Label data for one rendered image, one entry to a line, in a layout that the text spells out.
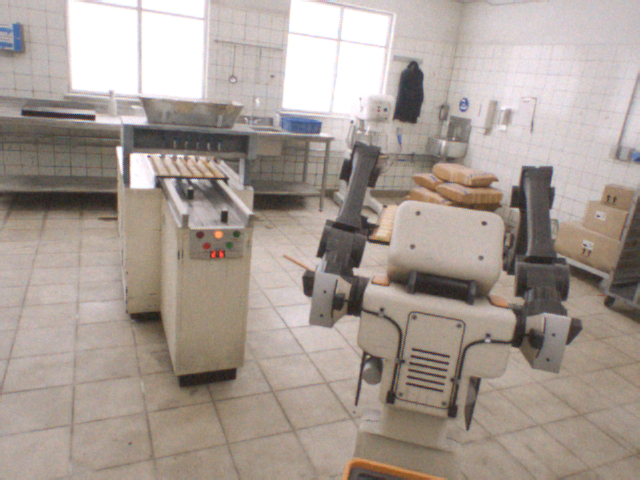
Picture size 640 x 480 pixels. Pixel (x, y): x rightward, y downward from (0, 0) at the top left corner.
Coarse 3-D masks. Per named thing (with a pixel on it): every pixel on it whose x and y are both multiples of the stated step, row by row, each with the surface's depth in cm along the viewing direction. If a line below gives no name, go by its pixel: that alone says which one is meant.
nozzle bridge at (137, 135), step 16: (128, 128) 261; (144, 128) 264; (160, 128) 267; (176, 128) 270; (192, 128) 273; (208, 128) 279; (224, 128) 287; (240, 128) 295; (128, 144) 263; (144, 144) 274; (160, 144) 278; (192, 144) 284; (224, 144) 291; (240, 144) 295; (256, 144) 290; (128, 160) 276; (240, 160) 311; (128, 176) 278; (240, 176) 312
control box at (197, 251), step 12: (192, 228) 218; (204, 228) 220; (216, 228) 222; (228, 228) 224; (240, 228) 226; (192, 240) 219; (204, 240) 221; (216, 240) 223; (228, 240) 226; (240, 240) 228; (192, 252) 221; (204, 252) 223; (216, 252) 225; (228, 252) 228; (240, 252) 230
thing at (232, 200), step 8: (216, 184) 287; (224, 184) 277; (224, 192) 269; (232, 192) 262; (232, 200) 253; (240, 200) 249; (232, 208) 253; (240, 208) 238; (240, 216) 239; (248, 216) 226; (248, 224) 227
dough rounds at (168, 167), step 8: (152, 160) 312; (160, 160) 308; (168, 160) 312; (176, 160) 315; (184, 160) 317; (192, 160) 325; (200, 160) 322; (152, 168) 293; (160, 168) 287; (168, 168) 290; (176, 168) 302; (184, 168) 295; (192, 168) 298; (200, 168) 301; (208, 168) 308; (216, 168) 305; (192, 176) 285; (200, 176) 284; (208, 176) 285; (216, 176) 288; (224, 176) 295
